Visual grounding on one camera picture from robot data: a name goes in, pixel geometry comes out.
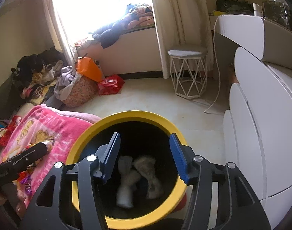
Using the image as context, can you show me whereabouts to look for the yellow rimmed black trash bin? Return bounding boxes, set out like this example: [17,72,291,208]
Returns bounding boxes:
[66,111,187,229]

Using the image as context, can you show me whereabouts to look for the person left hand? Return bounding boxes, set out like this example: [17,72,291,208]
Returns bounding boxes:
[1,183,26,218]

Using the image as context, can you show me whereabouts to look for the red patterned cloth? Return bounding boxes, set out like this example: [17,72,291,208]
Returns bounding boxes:
[0,115,22,147]

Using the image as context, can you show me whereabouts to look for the pink teddy bear blanket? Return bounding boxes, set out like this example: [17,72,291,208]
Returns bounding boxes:
[0,104,100,205]

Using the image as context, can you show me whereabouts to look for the white scalloped cabinet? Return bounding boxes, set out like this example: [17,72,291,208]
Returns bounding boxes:
[224,47,292,229]

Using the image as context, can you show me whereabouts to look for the dark clothes pile on bed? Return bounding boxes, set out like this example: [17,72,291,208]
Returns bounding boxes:
[11,47,67,105]

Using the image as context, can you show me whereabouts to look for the lilac clothes in basket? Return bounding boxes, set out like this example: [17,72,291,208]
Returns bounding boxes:
[54,65,82,101]

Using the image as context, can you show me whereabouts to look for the floral laundry basket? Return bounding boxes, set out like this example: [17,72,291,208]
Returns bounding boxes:
[62,76,98,108]

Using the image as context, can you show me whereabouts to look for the orange paper bag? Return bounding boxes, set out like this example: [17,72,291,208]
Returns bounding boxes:
[76,57,105,83]

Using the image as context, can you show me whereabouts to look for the red plastic bag on floor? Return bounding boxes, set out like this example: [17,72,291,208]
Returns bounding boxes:
[98,74,125,96]

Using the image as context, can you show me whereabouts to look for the cream curtain left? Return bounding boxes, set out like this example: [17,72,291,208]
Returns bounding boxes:
[42,0,78,67]

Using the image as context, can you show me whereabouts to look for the cream curtain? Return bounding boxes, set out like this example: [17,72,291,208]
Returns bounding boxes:
[152,0,214,78]
[42,0,78,67]

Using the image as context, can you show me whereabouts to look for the dark blue clothes on sill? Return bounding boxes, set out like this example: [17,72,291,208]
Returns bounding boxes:
[92,20,129,49]

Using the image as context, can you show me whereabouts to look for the silver can on desk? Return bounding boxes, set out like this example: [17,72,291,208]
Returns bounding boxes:
[253,3,263,17]

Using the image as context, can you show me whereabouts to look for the black bag on desk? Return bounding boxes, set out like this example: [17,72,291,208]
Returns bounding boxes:
[216,0,254,15]

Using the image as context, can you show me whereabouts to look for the orange patterned blanket on sill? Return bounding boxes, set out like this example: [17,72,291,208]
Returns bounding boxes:
[125,4,154,30]

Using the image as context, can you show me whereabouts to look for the cream curtain right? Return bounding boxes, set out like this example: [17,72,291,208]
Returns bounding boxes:
[152,0,214,78]

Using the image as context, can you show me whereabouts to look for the white power cable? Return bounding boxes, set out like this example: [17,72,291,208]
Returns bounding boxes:
[204,15,227,115]

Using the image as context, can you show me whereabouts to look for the white wire frame stool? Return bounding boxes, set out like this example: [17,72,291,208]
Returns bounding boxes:
[168,45,207,100]

